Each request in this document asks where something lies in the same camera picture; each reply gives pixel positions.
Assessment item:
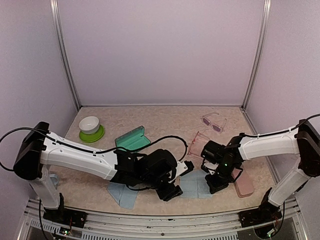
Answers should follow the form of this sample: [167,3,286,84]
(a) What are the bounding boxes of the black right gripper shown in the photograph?
[204,162,237,194]

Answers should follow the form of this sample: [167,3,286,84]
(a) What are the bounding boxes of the square light blue cloth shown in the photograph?
[179,169,212,199]

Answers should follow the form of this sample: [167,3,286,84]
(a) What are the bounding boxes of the grey-blue glasses case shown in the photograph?
[114,125,151,152]

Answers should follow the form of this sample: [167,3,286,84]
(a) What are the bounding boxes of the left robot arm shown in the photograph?
[13,121,187,223]

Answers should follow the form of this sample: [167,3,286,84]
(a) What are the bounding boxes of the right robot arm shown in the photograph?
[201,119,320,222]

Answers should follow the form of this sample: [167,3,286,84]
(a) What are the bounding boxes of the red lens pink sunglasses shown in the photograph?
[187,131,210,159]

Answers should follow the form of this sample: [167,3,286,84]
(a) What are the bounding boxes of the purple lens pink sunglasses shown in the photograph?
[201,112,227,134]

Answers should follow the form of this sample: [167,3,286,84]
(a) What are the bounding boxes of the pink glasses case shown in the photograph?
[233,169,255,198]

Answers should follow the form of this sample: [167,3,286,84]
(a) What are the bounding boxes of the folded light blue cloth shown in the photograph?
[107,182,138,210]

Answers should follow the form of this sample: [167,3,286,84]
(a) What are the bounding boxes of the green plate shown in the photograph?
[79,125,105,143]

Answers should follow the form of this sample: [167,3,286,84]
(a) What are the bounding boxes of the white bowl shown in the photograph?
[78,116,100,135]

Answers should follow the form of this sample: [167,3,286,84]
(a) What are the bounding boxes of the light blue mug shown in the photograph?
[49,173,59,189]

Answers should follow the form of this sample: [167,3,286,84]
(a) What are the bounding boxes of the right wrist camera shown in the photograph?
[200,164,218,175]

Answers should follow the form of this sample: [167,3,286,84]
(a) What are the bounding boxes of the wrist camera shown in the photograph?
[170,160,194,181]
[200,164,218,175]

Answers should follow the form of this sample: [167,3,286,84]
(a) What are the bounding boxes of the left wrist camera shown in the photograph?
[170,160,194,181]

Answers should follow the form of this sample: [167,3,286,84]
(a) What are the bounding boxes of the front aluminium rail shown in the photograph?
[17,199,308,240]

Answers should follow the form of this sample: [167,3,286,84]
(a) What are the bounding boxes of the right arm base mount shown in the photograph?
[238,188,283,228]

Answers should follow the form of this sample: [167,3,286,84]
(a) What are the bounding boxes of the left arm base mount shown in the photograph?
[43,193,88,229]

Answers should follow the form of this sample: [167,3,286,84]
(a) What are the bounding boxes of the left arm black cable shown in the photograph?
[0,127,190,173]

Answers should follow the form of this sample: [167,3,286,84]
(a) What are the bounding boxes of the right aluminium corner post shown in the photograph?
[241,0,272,112]

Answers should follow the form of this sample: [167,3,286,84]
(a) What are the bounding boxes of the aluminium corner post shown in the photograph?
[50,0,82,111]
[241,0,272,112]

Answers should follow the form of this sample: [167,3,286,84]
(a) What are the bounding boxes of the left aluminium corner post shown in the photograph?
[50,0,82,111]

